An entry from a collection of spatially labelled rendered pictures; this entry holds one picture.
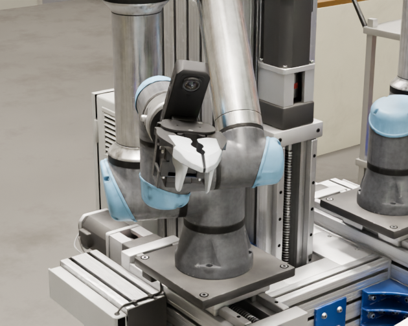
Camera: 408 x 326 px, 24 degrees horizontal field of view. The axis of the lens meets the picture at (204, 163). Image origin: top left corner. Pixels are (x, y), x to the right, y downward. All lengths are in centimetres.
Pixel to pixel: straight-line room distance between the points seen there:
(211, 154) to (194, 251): 63
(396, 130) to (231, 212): 46
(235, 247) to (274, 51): 40
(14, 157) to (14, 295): 169
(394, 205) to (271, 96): 37
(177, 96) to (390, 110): 87
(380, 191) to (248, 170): 67
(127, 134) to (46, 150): 396
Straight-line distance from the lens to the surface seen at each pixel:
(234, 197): 172
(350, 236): 215
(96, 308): 187
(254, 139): 145
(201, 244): 174
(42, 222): 463
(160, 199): 142
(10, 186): 510
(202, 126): 123
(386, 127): 202
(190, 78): 121
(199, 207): 171
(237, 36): 152
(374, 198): 206
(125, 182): 168
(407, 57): 213
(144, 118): 134
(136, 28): 161
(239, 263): 176
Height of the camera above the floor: 184
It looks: 20 degrees down
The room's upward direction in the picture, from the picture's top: straight up
